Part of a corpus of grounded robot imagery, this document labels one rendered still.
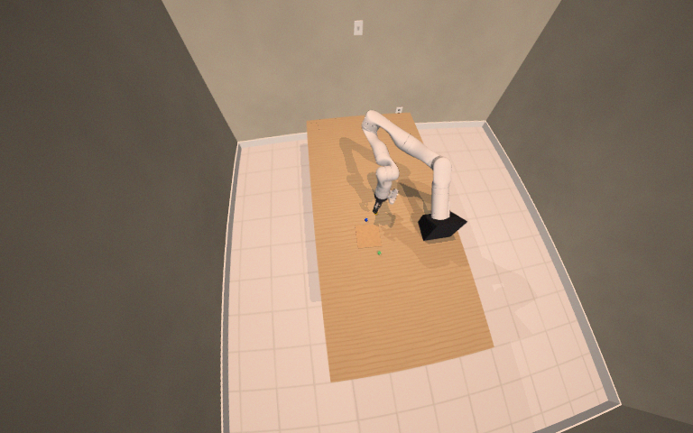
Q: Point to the tan square mat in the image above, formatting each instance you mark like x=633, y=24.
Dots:
x=368, y=236

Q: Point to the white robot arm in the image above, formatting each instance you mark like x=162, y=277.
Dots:
x=440, y=205

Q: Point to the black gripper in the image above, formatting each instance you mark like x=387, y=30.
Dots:
x=378, y=202

